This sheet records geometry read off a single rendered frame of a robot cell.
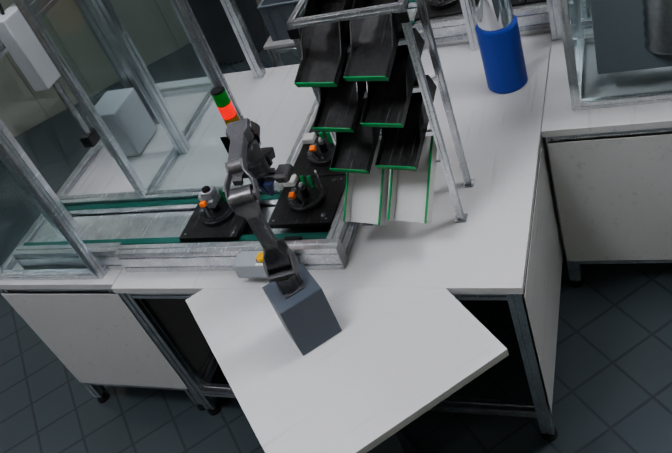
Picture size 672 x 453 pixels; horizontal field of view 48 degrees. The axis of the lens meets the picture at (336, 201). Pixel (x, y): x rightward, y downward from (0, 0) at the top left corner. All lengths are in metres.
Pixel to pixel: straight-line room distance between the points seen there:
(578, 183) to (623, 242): 0.35
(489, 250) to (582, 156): 0.64
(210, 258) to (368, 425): 0.90
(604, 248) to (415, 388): 1.32
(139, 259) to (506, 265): 1.32
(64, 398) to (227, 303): 1.61
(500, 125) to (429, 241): 0.61
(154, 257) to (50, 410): 1.42
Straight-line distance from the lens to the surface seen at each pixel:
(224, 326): 2.51
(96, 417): 3.82
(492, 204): 2.53
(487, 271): 2.33
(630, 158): 2.87
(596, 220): 3.08
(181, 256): 2.74
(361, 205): 2.42
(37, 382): 4.20
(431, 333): 2.22
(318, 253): 2.45
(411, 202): 2.36
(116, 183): 3.46
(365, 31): 2.16
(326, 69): 2.14
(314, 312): 2.21
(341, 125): 2.21
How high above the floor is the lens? 2.56
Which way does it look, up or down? 38 degrees down
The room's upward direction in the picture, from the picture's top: 23 degrees counter-clockwise
